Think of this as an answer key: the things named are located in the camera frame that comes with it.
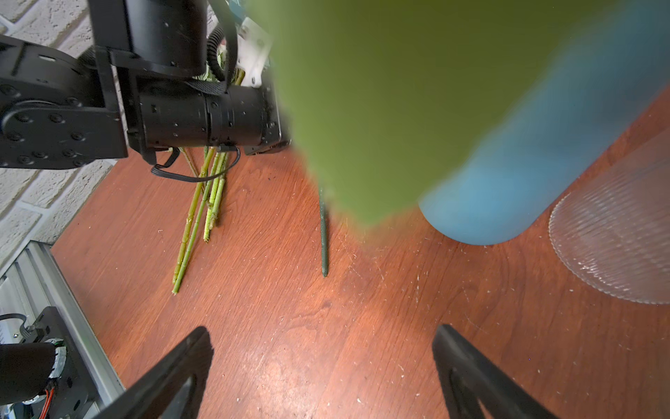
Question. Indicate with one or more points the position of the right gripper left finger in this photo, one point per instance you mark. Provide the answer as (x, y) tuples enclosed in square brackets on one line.
[(174, 387)]

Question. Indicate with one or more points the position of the teal ceramic vase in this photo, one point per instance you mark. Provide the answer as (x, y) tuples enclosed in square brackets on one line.
[(610, 71)]

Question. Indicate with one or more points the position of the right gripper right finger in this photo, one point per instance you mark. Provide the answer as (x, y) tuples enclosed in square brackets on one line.
[(472, 385)]

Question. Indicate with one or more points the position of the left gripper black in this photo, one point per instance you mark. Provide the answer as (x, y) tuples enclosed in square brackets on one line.
[(198, 113)]

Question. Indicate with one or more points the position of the clear ribbed glass vase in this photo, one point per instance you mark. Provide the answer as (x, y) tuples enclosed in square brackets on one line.
[(613, 233)]

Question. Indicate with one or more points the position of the white lilac flower bouquet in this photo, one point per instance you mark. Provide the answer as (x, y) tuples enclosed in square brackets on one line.
[(385, 99)]

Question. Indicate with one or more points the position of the white pink flower bunch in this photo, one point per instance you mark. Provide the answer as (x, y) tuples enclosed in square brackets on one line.
[(201, 212)]

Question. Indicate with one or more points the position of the aluminium rail frame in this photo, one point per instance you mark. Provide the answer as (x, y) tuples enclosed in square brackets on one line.
[(32, 282)]

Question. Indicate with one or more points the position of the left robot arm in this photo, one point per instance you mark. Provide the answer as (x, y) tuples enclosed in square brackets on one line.
[(159, 77)]

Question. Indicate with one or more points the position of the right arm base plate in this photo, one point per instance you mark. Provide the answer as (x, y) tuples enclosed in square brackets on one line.
[(43, 374)]

